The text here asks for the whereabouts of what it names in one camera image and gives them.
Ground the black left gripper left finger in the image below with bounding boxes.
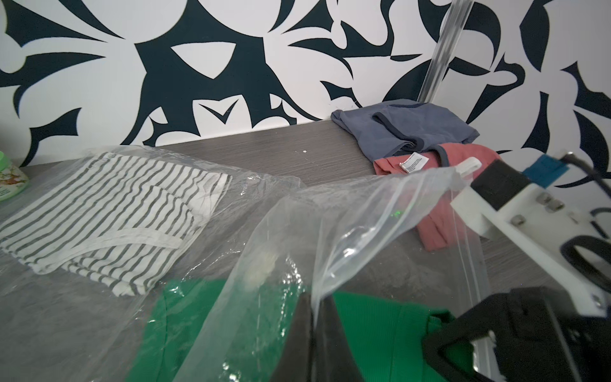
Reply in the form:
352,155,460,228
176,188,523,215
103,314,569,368
270,292,314,382

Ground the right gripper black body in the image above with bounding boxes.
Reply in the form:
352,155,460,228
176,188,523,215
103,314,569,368
423,287,610,381

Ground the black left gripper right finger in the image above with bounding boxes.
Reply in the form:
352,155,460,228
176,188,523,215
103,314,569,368
312,296,364,382

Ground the green garment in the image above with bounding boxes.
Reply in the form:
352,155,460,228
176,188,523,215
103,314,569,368
127,279,454,381

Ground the red tank top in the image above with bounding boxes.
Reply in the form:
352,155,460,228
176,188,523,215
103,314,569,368
373,143,501,251

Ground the clear plastic vacuum bag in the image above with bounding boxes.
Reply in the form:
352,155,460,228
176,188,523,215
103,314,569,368
1,147,490,381

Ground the striped white black garment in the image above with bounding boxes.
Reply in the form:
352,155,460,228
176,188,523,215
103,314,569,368
1,152,232,296

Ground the blue tank top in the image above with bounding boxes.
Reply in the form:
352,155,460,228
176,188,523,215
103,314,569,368
331,99,480,162

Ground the white bag zipper slider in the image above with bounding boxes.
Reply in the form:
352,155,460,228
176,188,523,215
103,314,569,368
454,157,482,179

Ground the aluminium cage frame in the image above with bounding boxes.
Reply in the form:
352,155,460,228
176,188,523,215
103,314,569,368
418,0,474,103

